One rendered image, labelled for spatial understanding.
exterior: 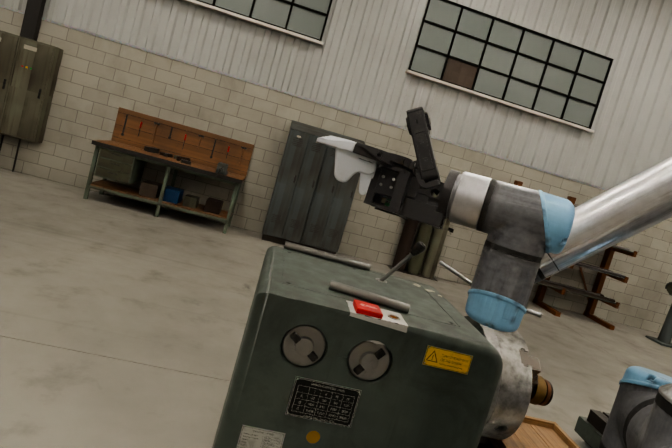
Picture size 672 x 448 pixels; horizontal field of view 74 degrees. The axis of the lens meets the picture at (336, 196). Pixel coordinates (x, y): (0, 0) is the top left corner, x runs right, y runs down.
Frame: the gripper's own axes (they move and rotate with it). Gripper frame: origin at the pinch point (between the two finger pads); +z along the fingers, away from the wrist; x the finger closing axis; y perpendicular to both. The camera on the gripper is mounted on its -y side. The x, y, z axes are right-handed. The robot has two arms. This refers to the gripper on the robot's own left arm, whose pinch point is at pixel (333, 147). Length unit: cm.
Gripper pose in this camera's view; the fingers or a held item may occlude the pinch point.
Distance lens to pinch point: 71.9
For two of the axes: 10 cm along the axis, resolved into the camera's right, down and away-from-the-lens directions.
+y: -3.2, 9.5, -0.5
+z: -8.9, -2.8, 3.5
